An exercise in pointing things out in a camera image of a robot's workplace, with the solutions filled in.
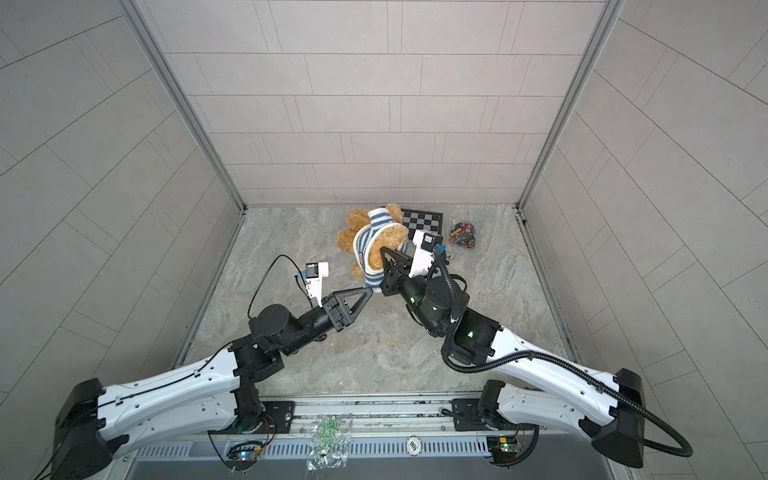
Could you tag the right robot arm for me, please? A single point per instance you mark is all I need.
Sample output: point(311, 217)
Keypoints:
point(606, 408)

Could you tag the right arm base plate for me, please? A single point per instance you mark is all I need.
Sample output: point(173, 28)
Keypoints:
point(467, 416)

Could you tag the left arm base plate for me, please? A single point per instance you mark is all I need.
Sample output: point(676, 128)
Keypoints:
point(276, 418)

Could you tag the bag of colourful small parts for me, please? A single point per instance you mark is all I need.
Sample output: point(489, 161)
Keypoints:
point(463, 234)

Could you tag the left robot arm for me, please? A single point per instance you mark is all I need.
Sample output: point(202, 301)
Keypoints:
point(219, 393)

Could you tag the round white sticker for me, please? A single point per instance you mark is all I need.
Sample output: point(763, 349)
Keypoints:
point(414, 446)

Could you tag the circuit board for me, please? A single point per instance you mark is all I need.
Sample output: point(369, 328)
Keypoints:
point(245, 455)
point(504, 451)

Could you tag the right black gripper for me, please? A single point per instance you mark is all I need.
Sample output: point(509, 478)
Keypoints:
point(395, 278)

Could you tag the blue white striped sweater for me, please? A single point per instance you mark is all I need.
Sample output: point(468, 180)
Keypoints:
point(363, 245)

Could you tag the right circuit board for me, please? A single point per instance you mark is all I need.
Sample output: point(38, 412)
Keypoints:
point(504, 451)

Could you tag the clear bag with green parts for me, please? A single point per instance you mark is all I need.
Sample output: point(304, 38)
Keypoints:
point(330, 442)

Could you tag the aluminium mounting rail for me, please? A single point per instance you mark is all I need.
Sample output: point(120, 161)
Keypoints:
point(372, 414)

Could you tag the black white chessboard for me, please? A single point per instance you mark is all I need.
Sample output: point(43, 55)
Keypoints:
point(420, 220)

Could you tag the left circuit board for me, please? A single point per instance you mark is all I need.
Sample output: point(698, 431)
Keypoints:
point(245, 455)

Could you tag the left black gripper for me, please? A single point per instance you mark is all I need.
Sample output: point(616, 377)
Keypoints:
point(334, 317)

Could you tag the brown teddy bear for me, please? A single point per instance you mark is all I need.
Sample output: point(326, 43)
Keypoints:
point(394, 237)

